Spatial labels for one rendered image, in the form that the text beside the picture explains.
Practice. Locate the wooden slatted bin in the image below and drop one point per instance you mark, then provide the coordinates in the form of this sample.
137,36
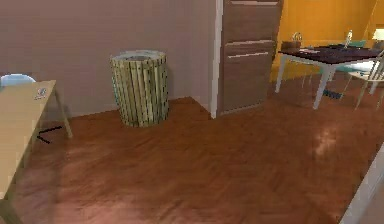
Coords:
140,90

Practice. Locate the brown chest of drawers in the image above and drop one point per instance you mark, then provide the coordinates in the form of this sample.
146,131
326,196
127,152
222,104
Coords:
248,66

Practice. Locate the dark blue floor cloth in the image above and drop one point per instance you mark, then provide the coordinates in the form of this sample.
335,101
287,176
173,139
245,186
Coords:
332,94

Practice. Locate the black bent bar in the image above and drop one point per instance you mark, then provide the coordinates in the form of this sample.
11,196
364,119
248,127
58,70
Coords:
46,133

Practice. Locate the dark top white leg table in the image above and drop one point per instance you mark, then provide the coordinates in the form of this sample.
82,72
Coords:
333,55

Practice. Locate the white round-print card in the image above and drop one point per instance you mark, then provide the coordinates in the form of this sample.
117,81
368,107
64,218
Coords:
41,93

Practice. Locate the pale bottle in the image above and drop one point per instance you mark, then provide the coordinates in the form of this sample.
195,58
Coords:
348,38

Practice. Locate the light wooden table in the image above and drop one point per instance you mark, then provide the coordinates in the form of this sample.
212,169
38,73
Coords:
16,116

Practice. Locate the pale blue chair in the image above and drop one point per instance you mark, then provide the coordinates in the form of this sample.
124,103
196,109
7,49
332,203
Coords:
16,80

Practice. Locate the white wooden chair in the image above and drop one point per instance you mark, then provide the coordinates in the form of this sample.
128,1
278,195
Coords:
371,75

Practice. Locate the white table lamp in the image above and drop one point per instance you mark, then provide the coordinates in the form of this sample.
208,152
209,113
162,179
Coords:
378,35

